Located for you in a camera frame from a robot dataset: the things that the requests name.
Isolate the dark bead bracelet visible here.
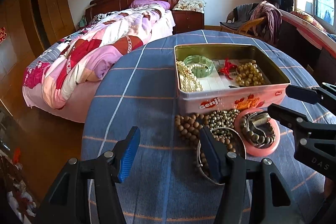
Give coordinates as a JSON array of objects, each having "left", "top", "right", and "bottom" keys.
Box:
[{"left": 240, "top": 111, "right": 277, "bottom": 148}]

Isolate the pink round lid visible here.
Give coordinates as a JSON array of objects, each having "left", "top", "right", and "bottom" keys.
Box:
[{"left": 234, "top": 108, "right": 280, "bottom": 157}]

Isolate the silver metallic bead strand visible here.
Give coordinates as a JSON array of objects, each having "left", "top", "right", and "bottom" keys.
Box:
[{"left": 203, "top": 109, "right": 240, "bottom": 135}]

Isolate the silver bangle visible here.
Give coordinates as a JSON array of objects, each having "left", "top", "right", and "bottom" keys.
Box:
[{"left": 197, "top": 127, "right": 247, "bottom": 185}]

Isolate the brown wooden bead strand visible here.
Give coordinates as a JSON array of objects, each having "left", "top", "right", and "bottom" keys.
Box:
[{"left": 174, "top": 113, "right": 235, "bottom": 152}]

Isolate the red knot ornament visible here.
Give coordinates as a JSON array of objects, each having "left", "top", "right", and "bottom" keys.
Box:
[{"left": 218, "top": 59, "right": 238, "bottom": 80}]

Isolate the purple striped garment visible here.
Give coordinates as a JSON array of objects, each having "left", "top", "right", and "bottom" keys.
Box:
[{"left": 250, "top": 1, "right": 282, "bottom": 44}]

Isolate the white paper booklet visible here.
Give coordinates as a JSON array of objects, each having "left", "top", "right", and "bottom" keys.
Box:
[{"left": 202, "top": 58, "right": 271, "bottom": 92}]

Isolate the wicker chair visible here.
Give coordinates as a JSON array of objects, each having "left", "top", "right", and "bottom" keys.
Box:
[{"left": 221, "top": 16, "right": 266, "bottom": 38}]

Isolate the blue plaid tablecloth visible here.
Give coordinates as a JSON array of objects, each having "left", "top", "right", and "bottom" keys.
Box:
[{"left": 81, "top": 30, "right": 317, "bottom": 223}]

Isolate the pink metal tin box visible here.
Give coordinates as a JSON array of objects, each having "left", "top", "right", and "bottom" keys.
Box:
[{"left": 174, "top": 43, "right": 290, "bottom": 115}]

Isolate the grey garment on chair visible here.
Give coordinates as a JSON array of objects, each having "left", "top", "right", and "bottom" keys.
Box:
[{"left": 220, "top": 3, "right": 258, "bottom": 30}]

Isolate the bed with patchwork quilt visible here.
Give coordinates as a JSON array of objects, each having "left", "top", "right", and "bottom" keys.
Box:
[{"left": 22, "top": 2, "right": 175, "bottom": 123}]

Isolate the dark wood nightstand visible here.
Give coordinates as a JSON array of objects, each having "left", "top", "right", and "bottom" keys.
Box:
[{"left": 172, "top": 10, "right": 205, "bottom": 34}]

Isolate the floral cushion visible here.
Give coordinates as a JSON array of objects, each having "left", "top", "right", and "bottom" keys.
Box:
[{"left": 173, "top": 0, "right": 206, "bottom": 14}]

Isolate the red double happiness decal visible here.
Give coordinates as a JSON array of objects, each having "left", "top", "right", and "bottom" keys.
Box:
[{"left": 0, "top": 27, "right": 7, "bottom": 43}]

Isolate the wooden wardrobe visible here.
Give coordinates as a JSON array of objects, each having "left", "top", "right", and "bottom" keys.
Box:
[{"left": 0, "top": 0, "right": 77, "bottom": 62}]

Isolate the purple pillow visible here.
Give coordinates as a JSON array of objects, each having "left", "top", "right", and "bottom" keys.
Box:
[{"left": 129, "top": 0, "right": 170, "bottom": 10}]

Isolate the gold pearl necklace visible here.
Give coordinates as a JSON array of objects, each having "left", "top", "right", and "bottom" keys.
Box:
[{"left": 235, "top": 59, "right": 267, "bottom": 87}]

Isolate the green jade bracelet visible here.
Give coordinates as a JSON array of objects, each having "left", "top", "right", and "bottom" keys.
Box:
[{"left": 183, "top": 54, "right": 215, "bottom": 79}]

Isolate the white pearl necklace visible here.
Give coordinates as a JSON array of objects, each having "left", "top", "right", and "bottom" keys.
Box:
[{"left": 175, "top": 60, "right": 208, "bottom": 93}]

